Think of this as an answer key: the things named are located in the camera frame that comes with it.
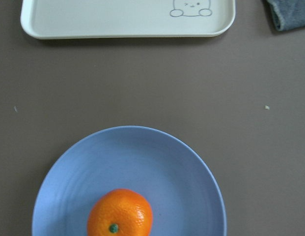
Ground blue plate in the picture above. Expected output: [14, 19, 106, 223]
[32, 126, 227, 236]

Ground orange fruit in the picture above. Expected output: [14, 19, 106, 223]
[87, 189, 153, 236]

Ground cream rabbit tray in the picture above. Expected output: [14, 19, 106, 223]
[20, 0, 236, 39]

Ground grey folded cloth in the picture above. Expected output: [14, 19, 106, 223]
[264, 0, 305, 31]

